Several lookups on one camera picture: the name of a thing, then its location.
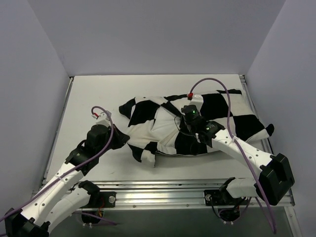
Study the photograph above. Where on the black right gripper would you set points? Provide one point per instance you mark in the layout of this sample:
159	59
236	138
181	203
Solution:
187	108

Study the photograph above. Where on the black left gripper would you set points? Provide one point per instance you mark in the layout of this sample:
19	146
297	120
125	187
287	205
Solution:
118	137

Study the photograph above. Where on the black white checkered pillowcase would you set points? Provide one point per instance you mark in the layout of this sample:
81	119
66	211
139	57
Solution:
165	125

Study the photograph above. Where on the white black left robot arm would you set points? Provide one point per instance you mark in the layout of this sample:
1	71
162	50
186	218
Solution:
66	191

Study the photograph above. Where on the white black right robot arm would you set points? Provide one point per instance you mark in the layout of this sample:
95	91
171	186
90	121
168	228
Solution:
272	176

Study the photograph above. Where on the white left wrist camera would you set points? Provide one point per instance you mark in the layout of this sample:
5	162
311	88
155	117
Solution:
102	119

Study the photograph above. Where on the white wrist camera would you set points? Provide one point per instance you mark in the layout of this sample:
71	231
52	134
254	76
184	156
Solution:
102	119
195	99

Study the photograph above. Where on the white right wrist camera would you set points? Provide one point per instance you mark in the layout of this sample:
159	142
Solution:
195	99

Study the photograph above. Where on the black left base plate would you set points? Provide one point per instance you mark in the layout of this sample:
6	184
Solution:
106	199

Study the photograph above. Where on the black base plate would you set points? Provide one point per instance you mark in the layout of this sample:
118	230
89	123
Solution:
212	197
106	199

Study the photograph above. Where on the aluminium front rail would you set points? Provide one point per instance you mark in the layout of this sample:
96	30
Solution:
155	195

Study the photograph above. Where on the aluminium rail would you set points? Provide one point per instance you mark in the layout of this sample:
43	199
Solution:
155	195
264	144
58	127

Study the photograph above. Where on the aluminium left side rail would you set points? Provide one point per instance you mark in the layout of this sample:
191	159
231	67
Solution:
58	127

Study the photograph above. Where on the aluminium right side rail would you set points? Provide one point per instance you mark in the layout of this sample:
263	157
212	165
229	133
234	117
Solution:
264	144

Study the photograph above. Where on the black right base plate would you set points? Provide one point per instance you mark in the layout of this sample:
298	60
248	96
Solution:
212	197

